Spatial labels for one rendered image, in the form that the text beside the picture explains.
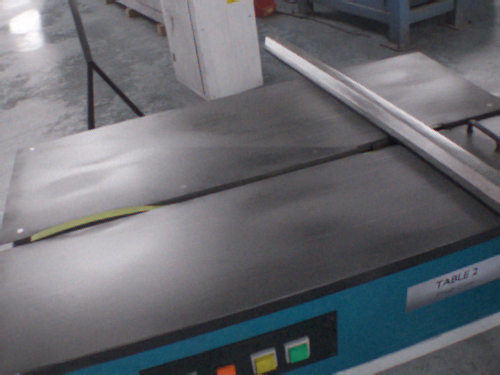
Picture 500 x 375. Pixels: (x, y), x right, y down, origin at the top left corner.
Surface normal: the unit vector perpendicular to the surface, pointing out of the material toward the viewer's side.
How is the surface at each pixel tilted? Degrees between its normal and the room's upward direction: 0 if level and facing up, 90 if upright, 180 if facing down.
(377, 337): 90
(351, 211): 0
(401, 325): 90
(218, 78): 90
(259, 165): 0
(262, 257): 0
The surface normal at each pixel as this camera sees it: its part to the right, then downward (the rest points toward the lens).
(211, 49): 0.49, 0.43
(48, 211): -0.14, -0.82
